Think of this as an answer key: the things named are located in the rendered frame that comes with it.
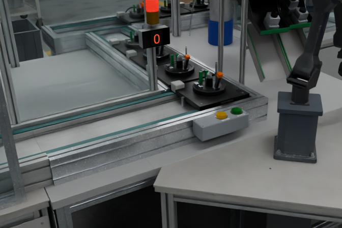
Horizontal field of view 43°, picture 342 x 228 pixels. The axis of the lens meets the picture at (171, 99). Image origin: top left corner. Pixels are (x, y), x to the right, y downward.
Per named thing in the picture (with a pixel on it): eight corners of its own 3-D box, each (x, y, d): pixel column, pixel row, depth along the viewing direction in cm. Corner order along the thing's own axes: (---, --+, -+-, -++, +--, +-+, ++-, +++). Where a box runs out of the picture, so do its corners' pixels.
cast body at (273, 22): (277, 32, 178) (282, 18, 173) (267, 32, 177) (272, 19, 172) (271, 19, 183) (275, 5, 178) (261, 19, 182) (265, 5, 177)
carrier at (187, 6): (221, 9, 318) (221, -8, 312) (193, 14, 308) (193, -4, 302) (203, 3, 337) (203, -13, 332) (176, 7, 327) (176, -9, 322)
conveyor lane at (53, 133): (248, 116, 182) (249, 95, 178) (50, 176, 147) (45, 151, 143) (211, 93, 205) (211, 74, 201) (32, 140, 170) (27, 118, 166)
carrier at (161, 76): (215, 78, 199) (215, 52, 193) (169, 89, 189) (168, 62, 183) (188, 62, 218) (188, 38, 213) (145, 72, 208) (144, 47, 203)
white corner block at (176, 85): (184, 91, 186) (184, 83, 184) (175, 94, 184) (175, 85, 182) (179, 88, 189) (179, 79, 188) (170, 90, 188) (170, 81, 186)
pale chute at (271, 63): (287, 78, 186) (292, 73, 182) (260, 82, 183) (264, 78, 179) (266, 22, 195) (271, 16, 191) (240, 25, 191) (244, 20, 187)
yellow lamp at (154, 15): (161, 23, 170) (161, 10, 168) (149, 25, 168) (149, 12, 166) (155, 20, 174) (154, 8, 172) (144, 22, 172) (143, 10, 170)
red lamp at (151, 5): (161, 10, 168) (160, -2, 166) (149, 12, 166) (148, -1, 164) (154, 8, 172) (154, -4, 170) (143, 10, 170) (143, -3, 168)
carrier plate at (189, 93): (249, 97, 178) (249, 92, 177) (199, 111, 168) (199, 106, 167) (217, 79, 197) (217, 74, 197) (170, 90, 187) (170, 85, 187)
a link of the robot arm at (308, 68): (335, -18, 133) (345, -14, 137) (314, -20, 138) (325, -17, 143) (308, 82, 142) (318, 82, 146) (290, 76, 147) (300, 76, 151)
